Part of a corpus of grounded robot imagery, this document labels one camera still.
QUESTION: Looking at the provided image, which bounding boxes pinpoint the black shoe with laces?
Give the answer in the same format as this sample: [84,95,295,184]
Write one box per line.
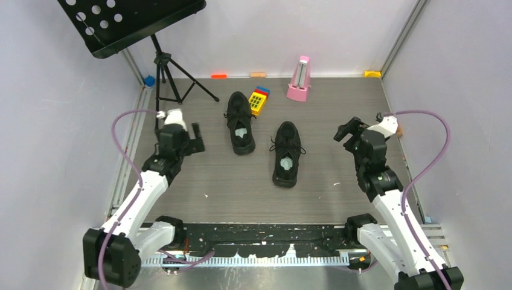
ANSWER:
[271,121,301,189]

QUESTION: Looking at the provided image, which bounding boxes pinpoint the black shoelace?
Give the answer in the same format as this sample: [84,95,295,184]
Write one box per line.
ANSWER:
[269,137,307,156]

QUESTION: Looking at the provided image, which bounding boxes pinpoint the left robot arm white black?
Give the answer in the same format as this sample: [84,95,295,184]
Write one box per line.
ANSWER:
[83,121,205,288]

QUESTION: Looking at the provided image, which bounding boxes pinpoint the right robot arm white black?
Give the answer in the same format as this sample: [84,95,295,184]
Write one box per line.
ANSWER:
[334,116,464,289]

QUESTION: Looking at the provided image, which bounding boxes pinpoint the black shoe tied left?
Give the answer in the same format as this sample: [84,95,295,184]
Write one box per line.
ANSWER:
[224,91,255,155]

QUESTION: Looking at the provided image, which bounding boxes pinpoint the yellow block in corner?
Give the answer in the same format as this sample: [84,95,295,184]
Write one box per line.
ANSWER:
[363,71,382,79]

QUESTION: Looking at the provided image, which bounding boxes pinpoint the blue block in corner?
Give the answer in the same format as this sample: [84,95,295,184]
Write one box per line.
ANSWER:
[144,76,156,88]

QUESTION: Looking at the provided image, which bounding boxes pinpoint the yellow toy block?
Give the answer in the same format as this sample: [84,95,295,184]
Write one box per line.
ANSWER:
[248,91,267,116]

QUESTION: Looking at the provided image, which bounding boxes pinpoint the pink metronome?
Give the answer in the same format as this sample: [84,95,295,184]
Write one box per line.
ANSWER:
[286,56,311,102]

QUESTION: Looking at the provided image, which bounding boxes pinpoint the tan wooden block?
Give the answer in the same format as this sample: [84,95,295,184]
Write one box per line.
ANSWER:
[250,72,266,78]

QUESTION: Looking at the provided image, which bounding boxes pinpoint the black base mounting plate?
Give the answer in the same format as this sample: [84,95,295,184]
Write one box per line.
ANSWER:
[162,223,365,258]

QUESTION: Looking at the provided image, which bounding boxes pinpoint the black music stand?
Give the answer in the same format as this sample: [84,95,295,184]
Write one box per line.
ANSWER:
[58,0,220,109]

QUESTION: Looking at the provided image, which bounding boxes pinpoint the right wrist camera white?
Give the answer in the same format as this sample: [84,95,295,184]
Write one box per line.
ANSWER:
[367,116,398,138]

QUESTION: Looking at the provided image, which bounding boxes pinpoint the orange block at wall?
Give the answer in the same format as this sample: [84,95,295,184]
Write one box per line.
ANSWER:
[211,74,228,79]

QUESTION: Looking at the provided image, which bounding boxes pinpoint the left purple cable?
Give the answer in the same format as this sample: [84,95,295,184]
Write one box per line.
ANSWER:
[97,110,217,290]

